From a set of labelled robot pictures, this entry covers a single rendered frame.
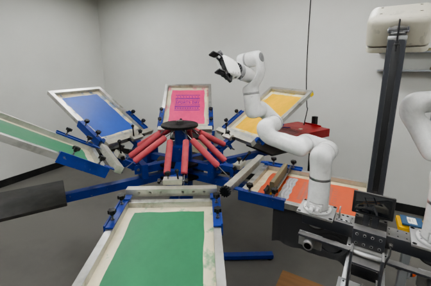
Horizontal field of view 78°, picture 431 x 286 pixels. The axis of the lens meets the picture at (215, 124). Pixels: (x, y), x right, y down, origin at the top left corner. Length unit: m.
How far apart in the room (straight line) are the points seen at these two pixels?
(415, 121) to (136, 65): 4.62
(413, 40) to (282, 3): 2.88
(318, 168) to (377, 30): 0.60
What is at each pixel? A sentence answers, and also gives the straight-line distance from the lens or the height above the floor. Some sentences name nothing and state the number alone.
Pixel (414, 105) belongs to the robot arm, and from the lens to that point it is 1.26.
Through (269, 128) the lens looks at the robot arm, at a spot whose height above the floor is 1.50.
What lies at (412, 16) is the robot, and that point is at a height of 1.97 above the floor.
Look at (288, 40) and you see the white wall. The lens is 3.89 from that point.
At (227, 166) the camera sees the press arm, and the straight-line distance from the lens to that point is 2.07.
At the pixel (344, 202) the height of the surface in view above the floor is 0.96.
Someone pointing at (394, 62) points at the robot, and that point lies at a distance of 1.18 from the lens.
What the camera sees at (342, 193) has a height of 0.96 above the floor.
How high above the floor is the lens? 1.80
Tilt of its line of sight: 13 degrees down
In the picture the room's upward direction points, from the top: straight up
